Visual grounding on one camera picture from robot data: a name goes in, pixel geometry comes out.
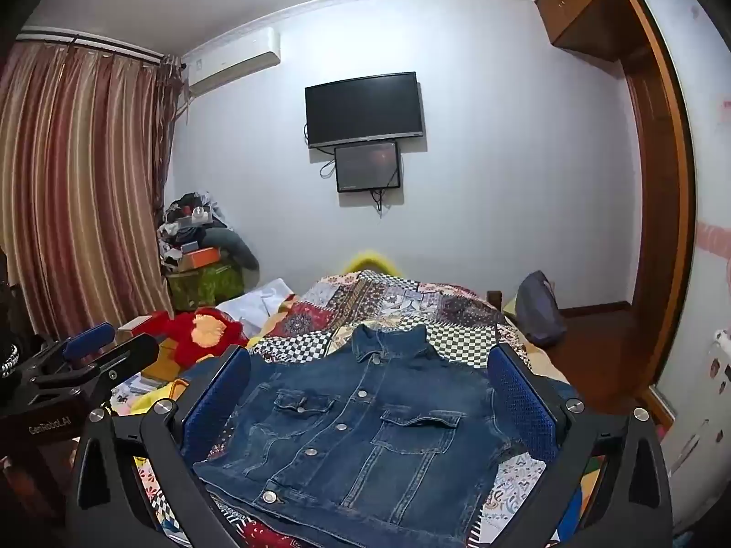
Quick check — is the patchwork patterned blanket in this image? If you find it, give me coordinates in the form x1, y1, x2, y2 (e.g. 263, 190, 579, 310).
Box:
108, 271, 607, 548

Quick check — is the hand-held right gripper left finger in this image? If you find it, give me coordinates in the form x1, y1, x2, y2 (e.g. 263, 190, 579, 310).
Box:
65, 344, 253, 548

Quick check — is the white sliding door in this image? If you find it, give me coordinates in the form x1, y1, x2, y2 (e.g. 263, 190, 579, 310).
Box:
625, 0, 731, 537

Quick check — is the pile of clothes and clutter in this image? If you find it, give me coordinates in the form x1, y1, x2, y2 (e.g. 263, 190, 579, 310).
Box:
157, 190, 261, 275

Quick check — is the small black wall monitor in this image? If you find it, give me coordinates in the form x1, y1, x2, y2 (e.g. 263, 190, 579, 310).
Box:
334, 140, 402, 193

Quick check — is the green patterned box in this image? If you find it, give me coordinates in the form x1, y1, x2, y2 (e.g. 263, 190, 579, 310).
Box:
165, 259, 246, 310

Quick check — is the brown wooden wardrobe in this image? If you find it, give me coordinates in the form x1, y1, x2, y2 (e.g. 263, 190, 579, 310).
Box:
528, 0, 699, 424

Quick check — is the dark blue bag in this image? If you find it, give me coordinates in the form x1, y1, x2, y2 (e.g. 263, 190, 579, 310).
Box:
516, 270, 567, 347

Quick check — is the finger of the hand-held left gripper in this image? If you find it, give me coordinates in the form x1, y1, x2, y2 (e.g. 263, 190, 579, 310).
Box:
31, 334, 161, 392
40, 322, 117, 367

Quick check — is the yellow round object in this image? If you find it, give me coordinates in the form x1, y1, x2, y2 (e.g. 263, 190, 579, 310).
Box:
345, 249, 402, 276

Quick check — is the red plush toy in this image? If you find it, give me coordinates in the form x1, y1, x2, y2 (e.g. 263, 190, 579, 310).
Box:
134, 307, 250, 369

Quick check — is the white air conditioner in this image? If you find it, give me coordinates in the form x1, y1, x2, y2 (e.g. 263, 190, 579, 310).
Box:
181, 28, 282, 98

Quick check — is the blue denim jacket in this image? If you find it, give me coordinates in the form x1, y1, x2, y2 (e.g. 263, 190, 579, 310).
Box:
181, 322, 577, 548

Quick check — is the striped red beige curtain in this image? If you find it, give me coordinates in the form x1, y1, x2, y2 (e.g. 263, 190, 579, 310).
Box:
0, 40, 185, 329

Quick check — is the orange box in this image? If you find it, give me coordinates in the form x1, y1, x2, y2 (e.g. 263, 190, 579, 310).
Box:
177, 247, 221, 273

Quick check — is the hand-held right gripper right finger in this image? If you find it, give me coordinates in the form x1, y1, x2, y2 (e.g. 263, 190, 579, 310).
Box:
487, 342, 675, 548

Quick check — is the curtain rod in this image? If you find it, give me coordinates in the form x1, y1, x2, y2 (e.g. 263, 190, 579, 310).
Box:
17, 31, 184, 68

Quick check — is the black wall television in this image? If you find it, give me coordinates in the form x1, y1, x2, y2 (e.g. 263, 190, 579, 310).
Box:
304, 72, 424, 149

